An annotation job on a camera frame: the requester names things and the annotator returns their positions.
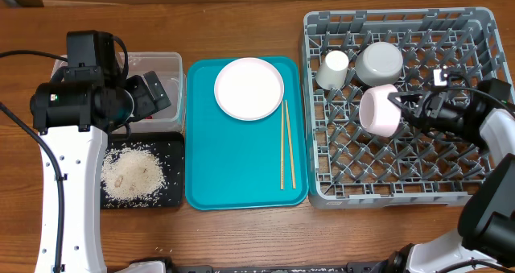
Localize pink plate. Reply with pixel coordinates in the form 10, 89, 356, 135
214, 57, 285, 121

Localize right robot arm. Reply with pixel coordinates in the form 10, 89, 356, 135
372, 78, 514, 272

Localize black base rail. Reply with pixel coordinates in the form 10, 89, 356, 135
128, 256, 387, 273

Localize white rice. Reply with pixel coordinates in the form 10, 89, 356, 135
101, 142, 168, 209

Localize pale green cup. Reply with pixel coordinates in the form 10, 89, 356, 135
315, 51, 349, 90

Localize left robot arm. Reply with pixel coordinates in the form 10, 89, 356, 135
30, 31, 171, 272

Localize grey bowl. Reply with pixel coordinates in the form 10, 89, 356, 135
355, 42, 403, 87

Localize grey dish rack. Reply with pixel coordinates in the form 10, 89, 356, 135
301, 7, 512, 209

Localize wooden chopstick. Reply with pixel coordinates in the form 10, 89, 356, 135
280, 101, 284, 190
284, 100, 297, 189

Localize pink bowl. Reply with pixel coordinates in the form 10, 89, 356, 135
359, 84, 401, 137

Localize teal serving tray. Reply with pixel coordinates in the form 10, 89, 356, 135
185, 56, 309, 210

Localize black plastic tray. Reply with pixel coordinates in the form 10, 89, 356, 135
101, 132, 185, 209

